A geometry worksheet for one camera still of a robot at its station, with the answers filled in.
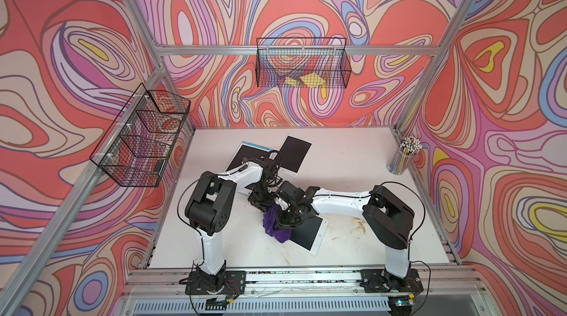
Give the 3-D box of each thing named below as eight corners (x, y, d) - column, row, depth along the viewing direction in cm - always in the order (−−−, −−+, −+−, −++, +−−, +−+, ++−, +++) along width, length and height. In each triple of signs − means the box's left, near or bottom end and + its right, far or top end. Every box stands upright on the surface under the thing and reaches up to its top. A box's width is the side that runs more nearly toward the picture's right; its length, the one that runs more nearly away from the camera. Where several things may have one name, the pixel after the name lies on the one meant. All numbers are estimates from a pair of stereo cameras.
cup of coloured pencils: (389, 175, 104) (406, 149, 89) (384, 163, 108) (400, 136, 93) (404, 175, 104) (424, 149, 89) (399, 163, 108) (417, 136, 93)
